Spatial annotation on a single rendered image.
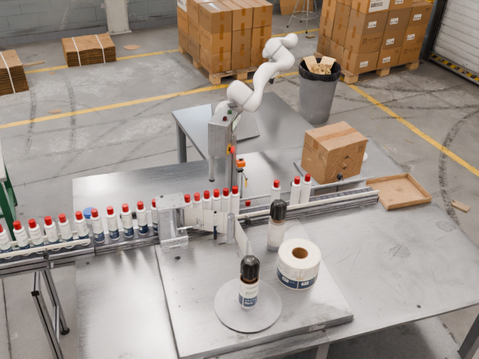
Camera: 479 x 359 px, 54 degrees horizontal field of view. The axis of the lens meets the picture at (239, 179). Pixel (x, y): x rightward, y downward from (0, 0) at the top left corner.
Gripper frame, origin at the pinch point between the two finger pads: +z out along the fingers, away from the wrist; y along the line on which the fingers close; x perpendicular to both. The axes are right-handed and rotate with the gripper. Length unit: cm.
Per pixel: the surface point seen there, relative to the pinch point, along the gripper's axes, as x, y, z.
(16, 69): 305, -61, 129
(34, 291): -35, -228, 6
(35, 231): -21, -214, -17
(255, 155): -42, -68, 8
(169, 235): -65, -168, -16
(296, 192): -93, -99, -20
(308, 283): -133, -142, -21
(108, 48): 298, 63, 142
